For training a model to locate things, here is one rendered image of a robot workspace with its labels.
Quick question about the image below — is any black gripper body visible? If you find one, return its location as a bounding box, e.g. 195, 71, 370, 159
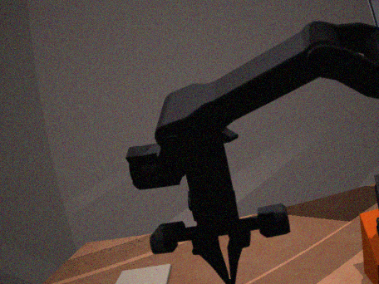
150, 176, 290, 254

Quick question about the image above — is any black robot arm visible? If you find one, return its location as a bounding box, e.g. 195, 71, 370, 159
126, 21, 379, 190

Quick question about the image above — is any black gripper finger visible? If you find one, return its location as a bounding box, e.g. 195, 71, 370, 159
192, 237, 229, 284
227, 233, 251, 284

